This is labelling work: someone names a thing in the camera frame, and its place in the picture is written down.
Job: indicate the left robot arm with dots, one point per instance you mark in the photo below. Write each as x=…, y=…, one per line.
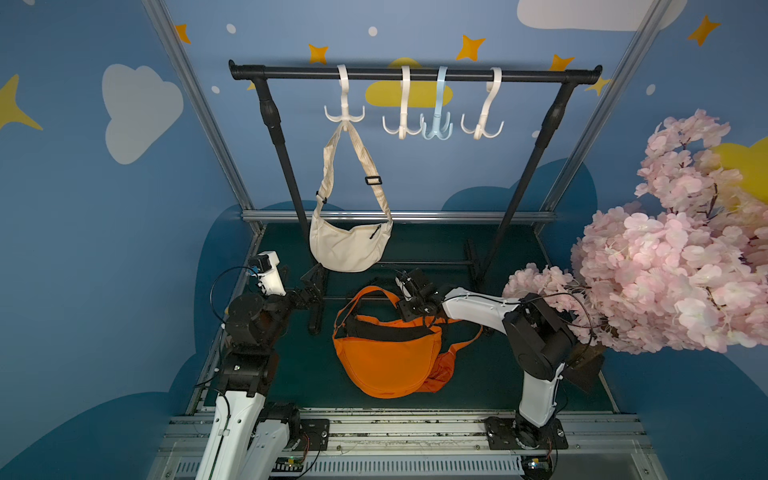
x=249, y=436

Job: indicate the black and orange bag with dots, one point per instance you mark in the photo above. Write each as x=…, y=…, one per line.
x=370, y=328

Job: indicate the left circuit board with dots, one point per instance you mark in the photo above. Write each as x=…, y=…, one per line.
x=291, y=465

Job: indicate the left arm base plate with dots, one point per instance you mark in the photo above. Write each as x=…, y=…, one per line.
x=309, y=435

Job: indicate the cream sling bag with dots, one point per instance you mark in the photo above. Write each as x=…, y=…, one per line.
x=356, y=249

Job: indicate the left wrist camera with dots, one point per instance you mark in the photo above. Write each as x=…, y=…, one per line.
x=265, y=265

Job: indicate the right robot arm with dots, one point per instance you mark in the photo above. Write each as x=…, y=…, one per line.
x=541, y=338

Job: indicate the aluminium frame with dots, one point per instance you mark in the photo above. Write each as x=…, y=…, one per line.
x=338, y=20

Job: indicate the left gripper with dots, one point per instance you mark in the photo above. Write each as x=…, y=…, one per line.
x=312, y=293

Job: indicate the circuit board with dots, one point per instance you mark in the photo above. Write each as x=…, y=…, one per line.
x=291, y=465
x=536, y=468

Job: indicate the right circuit board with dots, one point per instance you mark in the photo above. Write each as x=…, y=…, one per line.
x=536, y=468

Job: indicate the light blue hook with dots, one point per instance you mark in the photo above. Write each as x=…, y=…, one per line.
x=442, y=127

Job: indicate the white hook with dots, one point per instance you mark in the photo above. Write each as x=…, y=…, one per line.
x=345, y=115
x=402, y=131
x=480, y=131

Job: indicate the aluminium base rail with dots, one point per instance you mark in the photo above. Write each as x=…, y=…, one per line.
x=462, y=444

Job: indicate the orange ripstop waist bag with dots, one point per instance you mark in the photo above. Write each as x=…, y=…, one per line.
x=441, y=373

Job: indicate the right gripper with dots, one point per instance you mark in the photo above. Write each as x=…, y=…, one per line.
x=414, y=298

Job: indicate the orange sling bag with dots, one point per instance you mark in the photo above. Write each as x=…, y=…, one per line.
x=389, y=370

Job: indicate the black clothes rack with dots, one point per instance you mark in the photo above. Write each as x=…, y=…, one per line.
x=478, y=269

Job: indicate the pink cherry blossom tree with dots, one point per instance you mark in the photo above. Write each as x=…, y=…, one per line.
x=692, y=277

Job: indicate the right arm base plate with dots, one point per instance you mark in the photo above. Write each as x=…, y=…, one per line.
x=504, y=433

